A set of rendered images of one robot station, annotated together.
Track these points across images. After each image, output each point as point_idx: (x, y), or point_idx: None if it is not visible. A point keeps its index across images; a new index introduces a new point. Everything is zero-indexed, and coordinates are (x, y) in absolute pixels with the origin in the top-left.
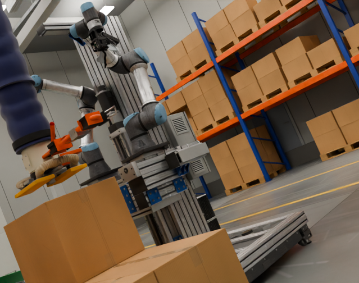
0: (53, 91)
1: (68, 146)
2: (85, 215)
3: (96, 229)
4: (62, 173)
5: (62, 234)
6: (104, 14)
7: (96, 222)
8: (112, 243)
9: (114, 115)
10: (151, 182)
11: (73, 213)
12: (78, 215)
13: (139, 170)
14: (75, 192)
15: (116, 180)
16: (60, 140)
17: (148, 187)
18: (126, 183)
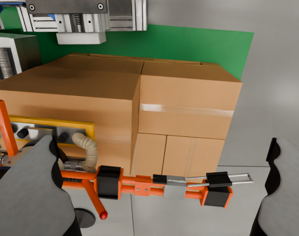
0: None
1: (123, 174)
2: (134, 134)
3: (135, 121)
4: (67, 145)
5: (134, 151)
6: None
7: (135, 121)
8: (137, 106)
9: (241, 173)
10: (107, 15)
11: (133, 146)
12: (133, 141)
13: (103, 33)
14: (131, 148)
15: (133, 99)
16: (133, 192)
17: (110, 27)
18: (23, 2)
